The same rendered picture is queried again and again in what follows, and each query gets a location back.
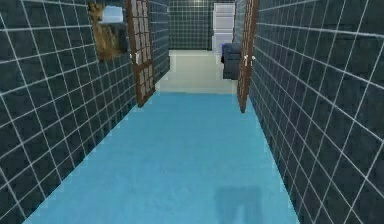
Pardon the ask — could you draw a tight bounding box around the white chest of drawers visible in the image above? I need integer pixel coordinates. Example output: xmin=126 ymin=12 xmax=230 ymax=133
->
xmin=211 ymin=2 xmax=236 ymax=55

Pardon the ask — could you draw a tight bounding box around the brown glazed room door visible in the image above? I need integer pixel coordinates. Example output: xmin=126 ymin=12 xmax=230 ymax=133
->
xmin=236 ymin=0 xmax=260 ymax=114
xmin=125 ymin=0 xmax=157 ymax=108

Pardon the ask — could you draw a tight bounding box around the framed brown landscape picture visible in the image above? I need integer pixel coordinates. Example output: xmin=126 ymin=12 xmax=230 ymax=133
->
xmin=87 ymin=2 xmax=130 ymax=62

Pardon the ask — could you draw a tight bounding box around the dark blue armchair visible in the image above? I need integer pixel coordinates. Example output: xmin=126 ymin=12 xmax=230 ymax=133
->
xmin=220 ymin=42 xmax=242 ymax=80

